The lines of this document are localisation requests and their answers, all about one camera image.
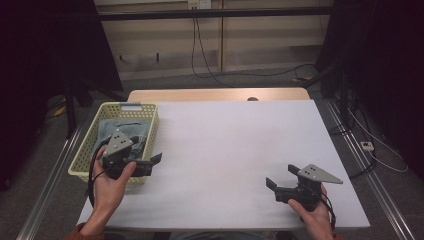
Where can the light blue jeans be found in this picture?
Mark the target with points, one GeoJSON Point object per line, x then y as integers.
{"type": "Point", "coordinates": [133, 126]}

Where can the white wall socket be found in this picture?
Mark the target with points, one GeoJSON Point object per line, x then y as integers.
{"type": "Point", "coordinates": [199, 4]}

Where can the white power strip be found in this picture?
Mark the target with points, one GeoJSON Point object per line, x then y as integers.
{"type": "Point", "coordinates": [367, 146]}

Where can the person's left hand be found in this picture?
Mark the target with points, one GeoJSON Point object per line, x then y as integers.
{"type": "Point", "coordinates": [108, 191]}

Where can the dark curtain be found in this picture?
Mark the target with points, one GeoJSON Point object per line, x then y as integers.
{"type": "Point", "coordinates": [50, 50]}
{"type": "Point", "coordinates": [383, 66]}

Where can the black metal stand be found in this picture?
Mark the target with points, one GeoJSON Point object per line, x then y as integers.
{"type": "Point", "coordinates": [70, 110]}

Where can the person's right hand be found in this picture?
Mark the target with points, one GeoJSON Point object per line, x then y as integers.
{"type": "Point", "coordinates": [316, 220]}

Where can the black horizontal metal bar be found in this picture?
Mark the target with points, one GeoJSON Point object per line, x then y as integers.
{"type": "Point", "coordinates": [216, 13]}

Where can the dark table grommet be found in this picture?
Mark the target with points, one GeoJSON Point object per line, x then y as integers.
{"type": "Point", "coordinates": [252, 98]}

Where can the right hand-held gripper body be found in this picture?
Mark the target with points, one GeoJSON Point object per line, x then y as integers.
{"type": "Point", "coordinates": [310, 190]}

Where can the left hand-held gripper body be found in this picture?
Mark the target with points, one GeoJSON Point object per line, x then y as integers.
{"type": "Point", "coordinates": [116, 146]}

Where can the aluminium floor rail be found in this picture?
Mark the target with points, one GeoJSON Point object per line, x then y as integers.
{"type": "Point", "coordinates": [370, 180]}
{"type": "Point", "coordinates": [50, 186]}

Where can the pale yellow plastic basket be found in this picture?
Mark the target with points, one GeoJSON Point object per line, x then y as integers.
{"type": "Point", "coordinates": [83, 150]}

